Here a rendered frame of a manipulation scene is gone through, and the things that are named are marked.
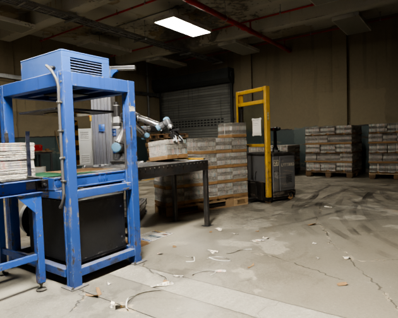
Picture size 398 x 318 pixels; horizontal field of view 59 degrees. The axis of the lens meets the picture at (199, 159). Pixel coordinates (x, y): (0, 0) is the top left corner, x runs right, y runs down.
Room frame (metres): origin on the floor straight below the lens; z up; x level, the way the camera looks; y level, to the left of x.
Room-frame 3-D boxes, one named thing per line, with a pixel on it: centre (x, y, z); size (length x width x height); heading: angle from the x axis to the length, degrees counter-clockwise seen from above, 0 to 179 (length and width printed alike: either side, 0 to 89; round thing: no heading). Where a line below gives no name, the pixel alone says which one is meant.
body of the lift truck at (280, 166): (6.01, -1.22, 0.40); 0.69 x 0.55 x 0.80; 32
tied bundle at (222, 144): (5.43, -0.29, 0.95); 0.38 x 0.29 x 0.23; 30
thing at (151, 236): (3.79, 0.53, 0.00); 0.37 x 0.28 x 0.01; 144
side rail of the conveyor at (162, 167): (3.67, 0.30, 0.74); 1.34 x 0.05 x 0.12; 144
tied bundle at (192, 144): (5.27, -0.04, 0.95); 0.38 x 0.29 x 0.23; 33
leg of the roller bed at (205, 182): (4.18, -0.07, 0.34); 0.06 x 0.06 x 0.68; 54
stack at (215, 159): (5.20, 0.08, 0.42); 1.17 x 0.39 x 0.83; 122
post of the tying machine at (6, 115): (3.00, 1.64, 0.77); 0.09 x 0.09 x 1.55; 54
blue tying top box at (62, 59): (2.99, 1.11, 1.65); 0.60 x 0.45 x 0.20; 54
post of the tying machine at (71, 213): (2.49, 0.93, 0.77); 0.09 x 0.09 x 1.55; 54
